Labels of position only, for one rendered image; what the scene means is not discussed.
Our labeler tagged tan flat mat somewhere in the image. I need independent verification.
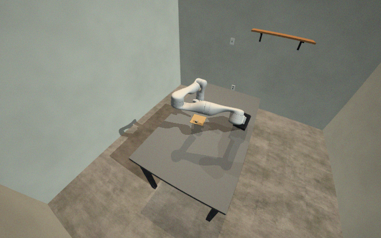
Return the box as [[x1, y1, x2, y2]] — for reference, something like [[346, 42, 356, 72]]
[[190, 114, 206, 126]]

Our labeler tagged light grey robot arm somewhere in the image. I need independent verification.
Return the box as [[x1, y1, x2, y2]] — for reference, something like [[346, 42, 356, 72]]
[[171, 78, 246, 125]]

